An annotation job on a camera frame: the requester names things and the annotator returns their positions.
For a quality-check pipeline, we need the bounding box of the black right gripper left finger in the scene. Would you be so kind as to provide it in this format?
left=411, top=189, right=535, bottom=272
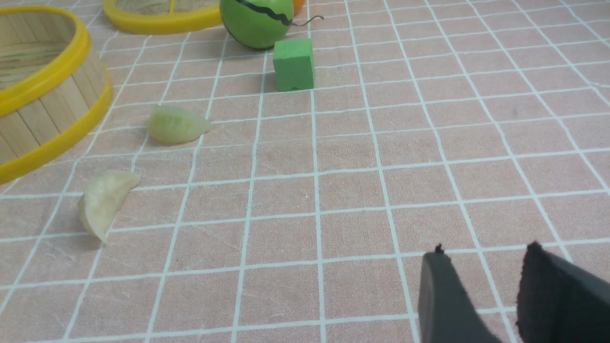
left=418, top=244, right=500, bottom=343

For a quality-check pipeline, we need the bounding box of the green toy watermelon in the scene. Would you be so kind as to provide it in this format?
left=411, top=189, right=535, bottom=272
left=220, top=0, right=325, bottom=50

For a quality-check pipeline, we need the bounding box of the pale green dumpling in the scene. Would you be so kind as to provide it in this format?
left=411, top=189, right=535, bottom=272
left=147, top=105, right=212, bottom=145

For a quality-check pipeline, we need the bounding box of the green foam block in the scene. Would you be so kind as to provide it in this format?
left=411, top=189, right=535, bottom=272
left=273, top=38, right=315, bottom=91

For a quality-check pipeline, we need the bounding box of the pink grid tablecloth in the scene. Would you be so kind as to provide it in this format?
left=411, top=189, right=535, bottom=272
left=1, top=0, right=610, bottom=343

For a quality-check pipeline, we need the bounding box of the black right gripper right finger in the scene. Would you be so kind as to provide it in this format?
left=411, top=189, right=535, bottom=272
left=517, top=242, right=610, bottom=343

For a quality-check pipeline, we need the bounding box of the cream white dumpling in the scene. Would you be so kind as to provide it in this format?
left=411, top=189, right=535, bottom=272
left=78, top=170, right=141, bottom=243

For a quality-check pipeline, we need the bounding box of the orange toy fruit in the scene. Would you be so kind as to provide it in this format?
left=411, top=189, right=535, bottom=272
left=292, top=0, right=307, bottom=16

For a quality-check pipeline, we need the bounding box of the steamer lid yellow rim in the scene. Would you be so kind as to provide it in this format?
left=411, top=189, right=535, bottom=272
left=103, top=0, right=222, bottom=35

